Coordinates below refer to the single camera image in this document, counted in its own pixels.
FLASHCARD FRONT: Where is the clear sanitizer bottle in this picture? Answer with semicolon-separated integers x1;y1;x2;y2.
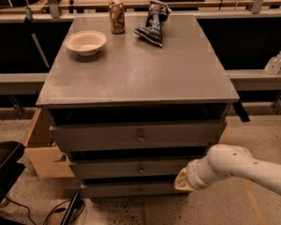
264;51;281;75

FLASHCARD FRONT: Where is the light wooden box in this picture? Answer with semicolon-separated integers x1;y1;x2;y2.
22;109;74;178

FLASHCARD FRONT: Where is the gold drink can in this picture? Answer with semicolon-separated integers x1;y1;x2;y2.
109;0;126;34

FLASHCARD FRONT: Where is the white paper bowl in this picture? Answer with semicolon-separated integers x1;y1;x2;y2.
65;30;107;56

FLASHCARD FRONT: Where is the grey bottom drawer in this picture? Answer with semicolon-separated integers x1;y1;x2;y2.
80;180;180;199

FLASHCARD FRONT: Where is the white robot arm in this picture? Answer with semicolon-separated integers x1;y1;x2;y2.
174;144;281;196

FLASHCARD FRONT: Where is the grey drawer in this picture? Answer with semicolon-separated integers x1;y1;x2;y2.
69;157;194;179
50;120;226;152
80;180;180;199

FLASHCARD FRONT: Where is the grey top drawer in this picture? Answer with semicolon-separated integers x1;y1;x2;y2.
50;120;226;152

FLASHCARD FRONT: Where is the blue chip bag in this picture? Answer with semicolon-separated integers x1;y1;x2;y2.
134;0;171;47

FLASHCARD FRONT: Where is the black floor cable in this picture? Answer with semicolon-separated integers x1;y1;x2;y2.
4;192;85;225

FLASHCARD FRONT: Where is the black bin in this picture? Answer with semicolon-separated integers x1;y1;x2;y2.
0;142;25;203

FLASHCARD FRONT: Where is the grey wooden drawer cabinet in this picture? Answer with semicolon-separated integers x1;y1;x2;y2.
37;13;239;192

